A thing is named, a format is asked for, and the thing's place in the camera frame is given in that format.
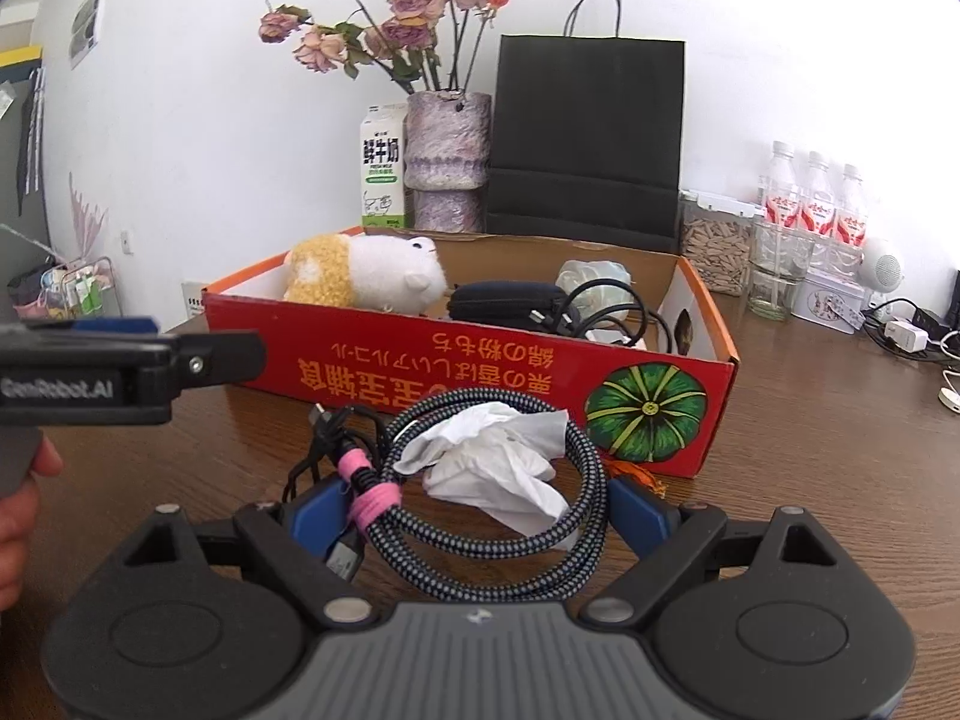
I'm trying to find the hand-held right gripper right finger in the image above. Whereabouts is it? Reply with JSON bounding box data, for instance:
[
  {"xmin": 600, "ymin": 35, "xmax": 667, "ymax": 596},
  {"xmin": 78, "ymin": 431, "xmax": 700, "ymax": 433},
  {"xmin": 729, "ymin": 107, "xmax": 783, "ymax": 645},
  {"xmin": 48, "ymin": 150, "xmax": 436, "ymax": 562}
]
[{"xmin": 583, "ymin": 478, "xmax": 841, "ymax": 628}]

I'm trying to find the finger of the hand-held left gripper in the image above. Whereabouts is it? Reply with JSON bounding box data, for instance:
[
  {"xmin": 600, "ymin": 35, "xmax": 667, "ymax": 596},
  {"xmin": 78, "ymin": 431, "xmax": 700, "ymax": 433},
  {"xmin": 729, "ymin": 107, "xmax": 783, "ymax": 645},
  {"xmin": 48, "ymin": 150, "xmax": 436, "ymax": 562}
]
[
  {"xmin": 161, "ymin": 330, "xmax": 269, "ymax": 400},
  {"xmin": 71, "ymin": 316, "xmax": 161, "ymax": 340}
]

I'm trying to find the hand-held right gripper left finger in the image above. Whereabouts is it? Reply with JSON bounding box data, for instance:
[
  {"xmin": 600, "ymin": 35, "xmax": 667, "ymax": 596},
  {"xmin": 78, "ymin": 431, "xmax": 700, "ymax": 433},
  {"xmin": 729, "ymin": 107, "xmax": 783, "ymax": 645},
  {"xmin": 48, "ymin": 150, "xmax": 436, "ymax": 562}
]
[{"xmin": 120, "ymin": 478, "xmax": 380, "ymax": 628}]

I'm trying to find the pink cable tie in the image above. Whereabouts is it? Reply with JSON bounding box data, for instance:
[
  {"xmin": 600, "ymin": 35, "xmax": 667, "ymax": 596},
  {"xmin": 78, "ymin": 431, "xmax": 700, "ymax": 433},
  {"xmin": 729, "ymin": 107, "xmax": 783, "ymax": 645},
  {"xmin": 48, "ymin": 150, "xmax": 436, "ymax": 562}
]
[{"xmin": 336, "ymin": 450, "xmax": 402, "ymax": 535}]

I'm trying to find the thin black cable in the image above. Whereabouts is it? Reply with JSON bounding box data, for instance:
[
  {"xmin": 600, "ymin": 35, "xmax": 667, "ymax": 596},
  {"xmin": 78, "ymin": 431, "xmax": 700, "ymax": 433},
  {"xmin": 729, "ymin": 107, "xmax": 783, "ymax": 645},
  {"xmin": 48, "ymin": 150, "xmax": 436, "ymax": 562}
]
[{"xmin": 281, "ymin": 403, "xmax": 391, "ymax": 505}]

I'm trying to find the braided charging cable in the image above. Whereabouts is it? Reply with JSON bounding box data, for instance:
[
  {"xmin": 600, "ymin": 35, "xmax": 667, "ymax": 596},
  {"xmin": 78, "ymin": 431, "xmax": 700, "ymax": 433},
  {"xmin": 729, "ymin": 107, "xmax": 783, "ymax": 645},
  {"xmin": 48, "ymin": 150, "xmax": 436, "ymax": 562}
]
[{"xmin": 322, "ymin": 382, "xmax": 610, "ymax": 605}]

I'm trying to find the white tissue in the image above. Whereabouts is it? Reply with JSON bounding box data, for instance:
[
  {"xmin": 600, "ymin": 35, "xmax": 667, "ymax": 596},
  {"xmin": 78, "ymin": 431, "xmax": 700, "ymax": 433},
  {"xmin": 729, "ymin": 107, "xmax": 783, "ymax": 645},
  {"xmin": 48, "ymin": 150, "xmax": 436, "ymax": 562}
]
[{"xmin": 391, "ymin": 401, "xmax": 569, "ymax": 537}]

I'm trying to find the yellow and white plush toy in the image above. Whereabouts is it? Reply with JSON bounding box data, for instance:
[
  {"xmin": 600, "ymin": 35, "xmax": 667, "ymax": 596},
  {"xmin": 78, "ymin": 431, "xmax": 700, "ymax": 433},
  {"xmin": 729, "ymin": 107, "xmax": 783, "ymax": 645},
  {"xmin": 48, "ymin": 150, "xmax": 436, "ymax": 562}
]
[{"xmin": 283, "ymin": 234, "xmax": 449, "ymax": 314}]

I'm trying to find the red cardboard box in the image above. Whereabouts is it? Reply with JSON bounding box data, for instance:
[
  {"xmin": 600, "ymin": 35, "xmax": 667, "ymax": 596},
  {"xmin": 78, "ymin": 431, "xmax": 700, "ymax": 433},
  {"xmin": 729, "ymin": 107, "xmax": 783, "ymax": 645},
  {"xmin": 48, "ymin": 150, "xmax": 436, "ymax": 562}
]
[{"xmin": 201, "ymin": 226, "xmax": 740, "ymax": 479}]

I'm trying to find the short black usb cable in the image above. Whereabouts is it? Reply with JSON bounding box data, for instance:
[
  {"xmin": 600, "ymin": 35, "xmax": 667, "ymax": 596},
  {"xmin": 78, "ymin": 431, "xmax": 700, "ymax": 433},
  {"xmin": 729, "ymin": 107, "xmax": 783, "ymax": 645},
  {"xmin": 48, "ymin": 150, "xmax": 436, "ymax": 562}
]
[{"xmin": 525, "ymin": 277, "xmax": 672, "ymax": 352}]

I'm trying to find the white tissue wad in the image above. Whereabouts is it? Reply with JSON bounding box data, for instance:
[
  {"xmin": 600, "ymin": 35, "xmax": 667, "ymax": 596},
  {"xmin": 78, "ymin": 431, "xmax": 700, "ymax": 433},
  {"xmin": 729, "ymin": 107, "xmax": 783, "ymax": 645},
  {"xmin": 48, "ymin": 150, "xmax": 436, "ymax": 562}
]
[{"xmin": 555, "ymin": 259, "xmax": 631, "ymax": 302}]

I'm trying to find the black zip case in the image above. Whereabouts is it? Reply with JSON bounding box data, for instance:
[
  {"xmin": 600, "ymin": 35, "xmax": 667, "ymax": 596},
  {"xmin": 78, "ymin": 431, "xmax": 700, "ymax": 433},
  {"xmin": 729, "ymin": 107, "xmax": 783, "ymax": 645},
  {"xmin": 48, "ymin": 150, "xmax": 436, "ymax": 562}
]
[{"xmin": 446, "ymin": 281, "xmax": 582, "ymax": 335}]

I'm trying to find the person's left hand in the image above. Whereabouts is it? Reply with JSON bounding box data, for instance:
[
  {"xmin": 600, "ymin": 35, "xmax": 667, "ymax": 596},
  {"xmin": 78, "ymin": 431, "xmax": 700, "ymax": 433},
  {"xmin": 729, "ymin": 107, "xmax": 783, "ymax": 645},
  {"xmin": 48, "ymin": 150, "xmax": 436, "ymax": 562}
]
[{"xmin": 0, "ymin": 436, "xmax": 65, "ymax": 612}]

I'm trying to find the milk carton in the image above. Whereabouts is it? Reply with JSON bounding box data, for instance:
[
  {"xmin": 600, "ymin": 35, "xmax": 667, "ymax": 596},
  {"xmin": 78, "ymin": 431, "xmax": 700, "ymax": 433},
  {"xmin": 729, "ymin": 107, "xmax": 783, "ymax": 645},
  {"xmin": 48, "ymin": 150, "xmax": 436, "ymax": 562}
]
[{"xmin": 358, "ymin": 103, "xmax": 410, "ymax": 230}]

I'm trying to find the clear drinking glass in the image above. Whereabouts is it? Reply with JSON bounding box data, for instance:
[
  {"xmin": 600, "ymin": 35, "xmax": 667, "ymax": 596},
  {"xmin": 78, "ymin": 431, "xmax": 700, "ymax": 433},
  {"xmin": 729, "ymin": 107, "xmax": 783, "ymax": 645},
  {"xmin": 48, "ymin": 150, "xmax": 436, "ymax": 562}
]
[{"xmin": 746, "ymin": 221, "xmax": 802, "ymax": 322}]

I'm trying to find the clear jar of seeds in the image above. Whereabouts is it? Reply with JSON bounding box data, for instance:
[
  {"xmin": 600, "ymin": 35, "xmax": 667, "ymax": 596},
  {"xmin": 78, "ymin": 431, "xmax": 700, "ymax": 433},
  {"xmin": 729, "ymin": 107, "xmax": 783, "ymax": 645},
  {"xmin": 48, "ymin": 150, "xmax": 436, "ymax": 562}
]
[{"xmin": 679, "ymin": 190, "xmax": 757, "ymax": 297}]

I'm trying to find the purple textured vase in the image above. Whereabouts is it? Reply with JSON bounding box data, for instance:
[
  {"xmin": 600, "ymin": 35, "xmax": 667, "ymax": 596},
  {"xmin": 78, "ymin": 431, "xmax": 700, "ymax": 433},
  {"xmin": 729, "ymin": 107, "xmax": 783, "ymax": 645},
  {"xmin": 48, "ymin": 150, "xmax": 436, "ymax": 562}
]
[{"xmin": 405, "ymin": 91, "xmax": 494, "ymax": 233}]

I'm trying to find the white power adapter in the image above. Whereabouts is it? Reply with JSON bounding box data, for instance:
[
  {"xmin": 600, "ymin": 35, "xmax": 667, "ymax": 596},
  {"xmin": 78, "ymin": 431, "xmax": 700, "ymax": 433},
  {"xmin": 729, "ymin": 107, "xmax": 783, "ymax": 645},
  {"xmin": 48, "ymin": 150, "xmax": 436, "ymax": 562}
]
[{"xmin": 885, "ymin": 319, "xmax": 931, "ymax": 353}]

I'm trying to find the white round speaker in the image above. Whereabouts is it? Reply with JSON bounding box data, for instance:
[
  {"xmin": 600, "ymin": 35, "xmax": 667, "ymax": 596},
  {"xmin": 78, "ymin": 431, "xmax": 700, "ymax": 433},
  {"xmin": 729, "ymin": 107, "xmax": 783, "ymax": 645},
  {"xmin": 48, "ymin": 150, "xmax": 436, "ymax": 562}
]
[{"xmin": 857, "ymin": 236, "xmax": 906, "ymax": 293}]

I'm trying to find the water bottle with red label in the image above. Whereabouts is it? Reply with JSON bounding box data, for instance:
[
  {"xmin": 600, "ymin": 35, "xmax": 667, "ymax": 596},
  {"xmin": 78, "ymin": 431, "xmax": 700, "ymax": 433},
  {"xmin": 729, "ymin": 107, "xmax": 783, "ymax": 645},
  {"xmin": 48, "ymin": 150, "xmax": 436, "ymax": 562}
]
[
  {"xmin": 757, "ymin": 141, "xmax": 800, "ymax": 237},
  {"xmin": 799, "ymin": 152, "xmax": 838, "ymax": 271},
  {"xmin": 832, "ymin": 163, "xmax": 871, "ymax": 278}
]

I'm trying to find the black paper bag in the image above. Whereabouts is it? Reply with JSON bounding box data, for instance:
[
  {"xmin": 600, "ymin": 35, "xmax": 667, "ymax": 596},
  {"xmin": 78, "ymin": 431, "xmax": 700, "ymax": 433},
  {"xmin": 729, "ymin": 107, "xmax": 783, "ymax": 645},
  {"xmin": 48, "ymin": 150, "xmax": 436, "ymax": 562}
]
[{"xmin": 486, "ymin": 0, "xmax": 687, "ymax": 254}]

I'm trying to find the bunch of dried roses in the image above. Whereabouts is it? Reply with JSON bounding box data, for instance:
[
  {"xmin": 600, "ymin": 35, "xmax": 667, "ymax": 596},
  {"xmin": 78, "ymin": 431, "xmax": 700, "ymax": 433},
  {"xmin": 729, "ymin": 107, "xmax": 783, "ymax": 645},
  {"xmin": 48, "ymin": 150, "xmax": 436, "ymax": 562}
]
[{"xmin": 259, "ymin": 0, "xmax": 512, "ymax": 96}]

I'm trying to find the wire rack with packets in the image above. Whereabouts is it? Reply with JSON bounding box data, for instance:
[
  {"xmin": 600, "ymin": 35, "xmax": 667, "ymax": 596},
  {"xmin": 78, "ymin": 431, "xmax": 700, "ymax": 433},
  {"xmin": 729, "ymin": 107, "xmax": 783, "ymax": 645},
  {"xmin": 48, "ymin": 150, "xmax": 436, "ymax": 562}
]
[{"xmin": 7, "ymin": 255, "xmax": 122, "ymax": 332}]

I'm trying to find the dark wall board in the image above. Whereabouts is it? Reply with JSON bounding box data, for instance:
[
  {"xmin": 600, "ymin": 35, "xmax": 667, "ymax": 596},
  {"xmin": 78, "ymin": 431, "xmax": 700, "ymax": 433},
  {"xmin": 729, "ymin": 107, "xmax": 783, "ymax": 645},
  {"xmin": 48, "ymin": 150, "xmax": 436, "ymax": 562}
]
[{"xmin": 0, "ymin": 45, "xmax": 50, "ymax": 257}]

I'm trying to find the white wall paper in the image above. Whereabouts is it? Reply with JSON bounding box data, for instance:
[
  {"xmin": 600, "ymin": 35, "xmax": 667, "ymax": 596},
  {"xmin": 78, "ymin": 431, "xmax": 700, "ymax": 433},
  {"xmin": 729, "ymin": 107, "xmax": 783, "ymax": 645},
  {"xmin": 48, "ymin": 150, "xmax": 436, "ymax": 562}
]
[{"xmin": 70, "ymin": 0, "xmax": 110, "ymax": 70}]

